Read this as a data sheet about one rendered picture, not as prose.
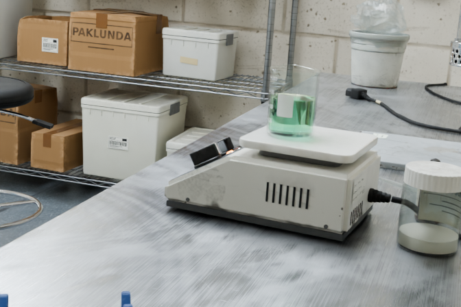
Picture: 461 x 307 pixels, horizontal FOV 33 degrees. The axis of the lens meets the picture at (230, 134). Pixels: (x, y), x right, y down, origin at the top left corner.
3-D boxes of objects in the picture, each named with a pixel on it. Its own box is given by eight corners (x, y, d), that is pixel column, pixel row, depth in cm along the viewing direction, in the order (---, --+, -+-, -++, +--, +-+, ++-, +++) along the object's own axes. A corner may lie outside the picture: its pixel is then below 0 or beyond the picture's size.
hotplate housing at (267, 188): (161, 209, 83) (164, 136, 81) (213, 181, 95) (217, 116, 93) (366, 251, 75) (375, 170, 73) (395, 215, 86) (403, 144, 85)
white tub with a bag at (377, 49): (333, 83, 187) (341, -8, 182) (361, 78, 198) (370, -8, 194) (387, 91, 179) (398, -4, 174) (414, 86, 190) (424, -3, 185)
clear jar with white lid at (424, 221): (440, 262, 73) (451, 179, 71) (384, 244, 77) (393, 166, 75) (468, 248, 77) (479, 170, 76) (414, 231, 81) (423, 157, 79)
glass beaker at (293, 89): (320, 146, 79) (327, 67, 78) (267, 144, 79) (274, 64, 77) (309, 133, 85) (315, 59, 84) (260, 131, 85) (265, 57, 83)
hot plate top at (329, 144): (234, 146, 79) (235, 138, 79) (276, 127, 90) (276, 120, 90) (350, 165, 74) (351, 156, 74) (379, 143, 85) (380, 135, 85)
